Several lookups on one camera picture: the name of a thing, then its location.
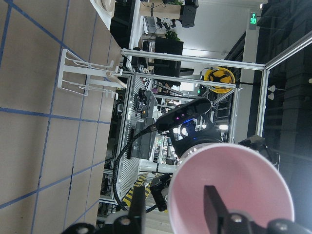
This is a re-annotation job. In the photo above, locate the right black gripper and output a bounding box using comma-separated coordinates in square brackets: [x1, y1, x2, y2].
[150, 117, 279, 212]

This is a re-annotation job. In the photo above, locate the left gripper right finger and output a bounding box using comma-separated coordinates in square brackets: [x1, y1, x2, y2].
[203, 185, 228, 234]

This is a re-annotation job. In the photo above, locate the pink cup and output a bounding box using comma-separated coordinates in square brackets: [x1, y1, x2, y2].
[168, 143, 294, 234]

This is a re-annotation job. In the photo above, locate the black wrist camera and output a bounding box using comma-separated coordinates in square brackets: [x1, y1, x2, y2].
[155, 97, 211, 132]

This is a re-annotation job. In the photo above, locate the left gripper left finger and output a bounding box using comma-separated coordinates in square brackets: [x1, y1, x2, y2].
[128, 186, 146, 234]

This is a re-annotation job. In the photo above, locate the white wire cup rack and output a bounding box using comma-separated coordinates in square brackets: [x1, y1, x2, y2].
[57, 49, 127, 99]

